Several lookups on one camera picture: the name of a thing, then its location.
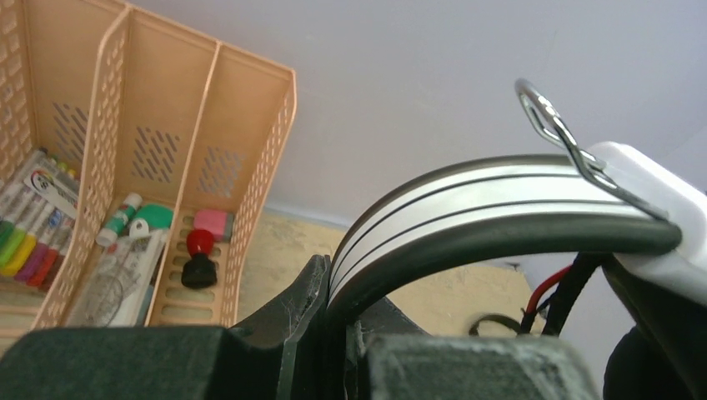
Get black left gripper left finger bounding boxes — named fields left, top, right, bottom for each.
left=1, top=255, right=331, bottom=399

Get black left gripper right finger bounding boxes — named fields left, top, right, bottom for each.
left=344, top=298, right=599, bottom=399

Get white and black headphones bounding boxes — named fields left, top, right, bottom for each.
left=325, top=77, right=707, bottom=400

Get small black on-ear headphones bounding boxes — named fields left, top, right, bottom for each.
left=468, top=313, right=523, bottom=338

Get black cap right slot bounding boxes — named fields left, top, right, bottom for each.
left=181, top=253, right=218, bottom=290

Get red cap right slot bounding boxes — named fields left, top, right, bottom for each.
left=186, top=228, right=215, bottom=258

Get pink item right slot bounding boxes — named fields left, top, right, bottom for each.
left=193, top=208, right=235, bottom=243

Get clear plastic packaged item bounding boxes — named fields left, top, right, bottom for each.
left=66, top=229, right=168, bottom=328

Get peach plastic file organizer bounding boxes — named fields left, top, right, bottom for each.
left=1, top=1, right=297, bottom=350

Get coloured marker set pack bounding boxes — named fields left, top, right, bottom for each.
left=1, top=147, right=79, bottom=291

